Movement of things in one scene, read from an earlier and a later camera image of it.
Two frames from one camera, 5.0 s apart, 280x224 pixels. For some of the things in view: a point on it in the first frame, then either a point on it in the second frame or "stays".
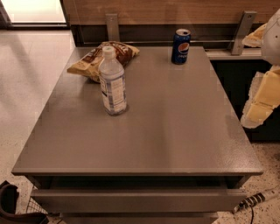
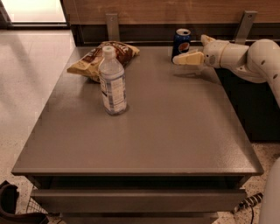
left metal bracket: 113,26 stays
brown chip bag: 87,63 stays
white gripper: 273,39 → 213,54
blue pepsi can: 181,46 stays
